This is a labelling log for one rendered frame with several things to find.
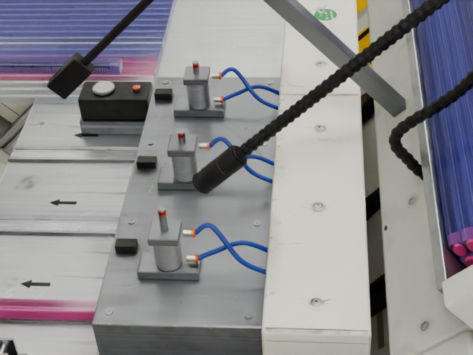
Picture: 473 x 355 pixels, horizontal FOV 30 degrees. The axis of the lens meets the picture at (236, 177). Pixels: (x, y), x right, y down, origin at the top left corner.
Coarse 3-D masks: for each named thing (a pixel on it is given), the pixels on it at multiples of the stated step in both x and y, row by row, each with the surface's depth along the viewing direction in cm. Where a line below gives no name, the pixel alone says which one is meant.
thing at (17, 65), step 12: (0, 60) 87; (12, 60) 87; (24, 60) 87; (36, 60) 87; (48, 60) 87; (60, 60) 87; (96, 60) 86; (108, 60) 86; (120, 60) 86; (0, 72) 87; (12, 72) 87; (24, 72) 87; (36, 72) 87; (48, 72) 87; (96, 72) 86; (108, 72) 86; (120, 72) 86
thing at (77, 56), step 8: (72, 56) 82; (80, 56) 82; (64, 64) 83; (72, 64) 81; (80, 64) 81; (56, 72) 83; (64, 72) 82; (72, 72) 82; (80, 72) 82; (88, 72) 82; (56, 80) 83; (64, 80) 83; (72, 80) 82; (80, 80) 82; (56, 88) 83; (64, 88) 83; (72, 88) 83; (64, 96) 84
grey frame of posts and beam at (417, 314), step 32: (384, 0) 99; (384, 32) 94; (384, 64) 90; (384, 128) 82; (416, 128) 78; (384, 160) 79; (384, 192) 76; (416, 192) 73; (384, 224) 73; (416, 224) 70; (384, 256) 71; (416, 256) 68; (416, 288) 66; (416, 320) 63; (448, 320) 61; (416, 352) 62; (448, 352) 60
